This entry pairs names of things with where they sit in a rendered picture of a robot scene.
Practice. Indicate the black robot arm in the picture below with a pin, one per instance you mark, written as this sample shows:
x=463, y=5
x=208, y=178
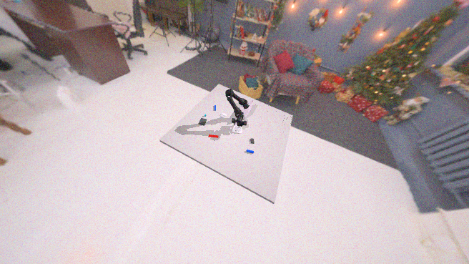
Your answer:
x=237, y=110

